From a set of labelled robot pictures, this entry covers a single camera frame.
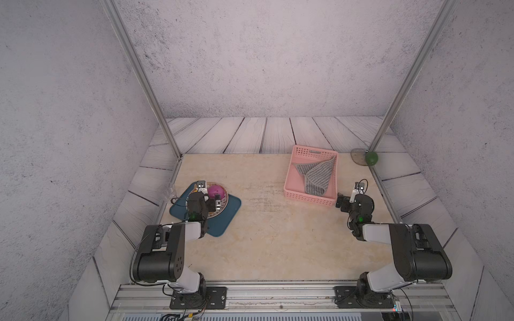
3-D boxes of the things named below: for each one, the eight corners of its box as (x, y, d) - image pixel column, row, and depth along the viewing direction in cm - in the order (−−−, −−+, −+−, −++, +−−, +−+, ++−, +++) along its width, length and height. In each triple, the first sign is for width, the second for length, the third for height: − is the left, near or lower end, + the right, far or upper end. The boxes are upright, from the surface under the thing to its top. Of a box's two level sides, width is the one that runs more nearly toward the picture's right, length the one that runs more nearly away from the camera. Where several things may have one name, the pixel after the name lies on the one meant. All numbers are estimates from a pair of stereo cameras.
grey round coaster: (355, 165, 119) (356, 163, 117) (349, 151, 127) (350, 148, 125) (370, 165, 119) (371, 163, 117) (363, 151, 127) (364, 148, 125)
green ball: (370, 169, 118) (374, 162, 114) (360, 162, 122) (363, 156, 118) (378, 162, 122) (381, 155, 118) (367, 156, 125) (371, 149, 121)
